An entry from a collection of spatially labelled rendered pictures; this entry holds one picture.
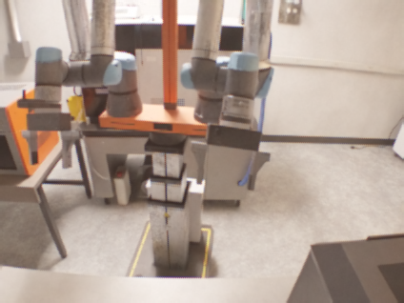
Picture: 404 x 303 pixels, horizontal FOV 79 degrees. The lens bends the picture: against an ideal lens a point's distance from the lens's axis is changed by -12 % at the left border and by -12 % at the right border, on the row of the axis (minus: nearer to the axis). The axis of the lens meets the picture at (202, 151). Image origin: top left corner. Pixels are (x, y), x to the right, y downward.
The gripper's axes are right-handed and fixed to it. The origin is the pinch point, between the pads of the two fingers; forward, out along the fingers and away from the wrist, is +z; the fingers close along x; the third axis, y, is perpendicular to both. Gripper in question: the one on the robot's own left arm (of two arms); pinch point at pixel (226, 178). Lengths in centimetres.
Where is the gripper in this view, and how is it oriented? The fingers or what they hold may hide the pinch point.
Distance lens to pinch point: 70.0
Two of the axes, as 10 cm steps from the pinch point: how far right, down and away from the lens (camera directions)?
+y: 0.9, 1.4, -9.9
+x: 9.9, 1.3, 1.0
